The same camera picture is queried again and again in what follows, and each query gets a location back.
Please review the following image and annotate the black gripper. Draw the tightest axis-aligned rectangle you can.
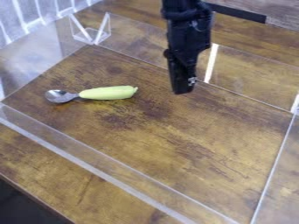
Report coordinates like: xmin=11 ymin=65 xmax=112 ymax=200
xmin=163 ymin=11 xmax=214 ymax=95

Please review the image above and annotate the green handled metal spoon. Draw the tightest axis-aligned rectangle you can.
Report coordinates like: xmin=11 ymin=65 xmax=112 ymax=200
xmin=44 ymin=86 xmax=138 ymax=103

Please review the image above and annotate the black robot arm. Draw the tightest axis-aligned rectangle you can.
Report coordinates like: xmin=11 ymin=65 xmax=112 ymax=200
xmin=162 ymin=0 xmax=214 ymax=95

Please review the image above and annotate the black bar in background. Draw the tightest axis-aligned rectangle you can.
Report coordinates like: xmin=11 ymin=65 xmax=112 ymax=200
xmin=210 ymin=3 xmax=267 ymax=24

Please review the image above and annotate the clear acrylic enclosure wall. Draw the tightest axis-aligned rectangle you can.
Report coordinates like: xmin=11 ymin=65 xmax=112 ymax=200
xmin=3 ymin=15 xmax=299 ymax=224

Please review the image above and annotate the clear acrylic corner bracket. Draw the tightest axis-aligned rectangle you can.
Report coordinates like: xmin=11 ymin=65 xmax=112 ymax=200
xmin=70 ymin=12 xmax=111 ymax=46

